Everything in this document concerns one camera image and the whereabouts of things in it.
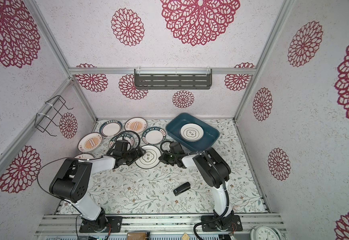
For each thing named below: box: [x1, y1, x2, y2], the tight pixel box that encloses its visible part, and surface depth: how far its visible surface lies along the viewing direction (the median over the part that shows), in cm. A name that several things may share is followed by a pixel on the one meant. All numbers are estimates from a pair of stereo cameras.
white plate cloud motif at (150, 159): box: [135, 145, 161, 169], surface depth 99 cm
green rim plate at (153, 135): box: [141, 126, 167, 145], surface depth 112 cm
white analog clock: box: [250, 225, 283, 240], surface depth 69 cm
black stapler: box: [173, 182, 191, 196], surface depth 84 cm
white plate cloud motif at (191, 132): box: [179, 123, 204, 142], surface depth 112 cm
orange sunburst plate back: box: [124, 117, 148, 133], surface depth 119 cm
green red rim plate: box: [99, 119, 123, 138], surface depth 116 cm
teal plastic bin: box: [166, 112, 220, 152], surface depth 112 cm
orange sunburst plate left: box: [77, 132, 103, 153], surface depth 108 cm
